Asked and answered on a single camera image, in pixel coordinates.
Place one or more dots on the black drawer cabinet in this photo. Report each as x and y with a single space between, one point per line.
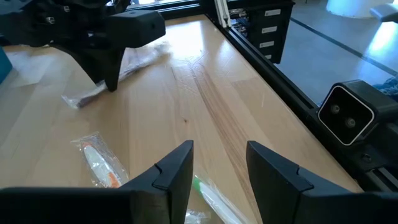
280 46

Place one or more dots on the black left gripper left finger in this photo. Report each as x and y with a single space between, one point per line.
93 205

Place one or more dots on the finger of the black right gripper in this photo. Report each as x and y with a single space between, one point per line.
93 62
113 68

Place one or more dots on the black table-level camera box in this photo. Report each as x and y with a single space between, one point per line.
345 115

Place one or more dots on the orange toothbrush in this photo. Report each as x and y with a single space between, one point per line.
99 165

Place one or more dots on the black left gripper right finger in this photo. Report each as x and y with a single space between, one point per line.
295 202

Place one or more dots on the purple toothbrush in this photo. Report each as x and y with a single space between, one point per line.
140 59

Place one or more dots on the silver tool set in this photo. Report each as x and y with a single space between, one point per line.
239 18

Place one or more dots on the green toothbrush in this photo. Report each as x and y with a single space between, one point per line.
217 202

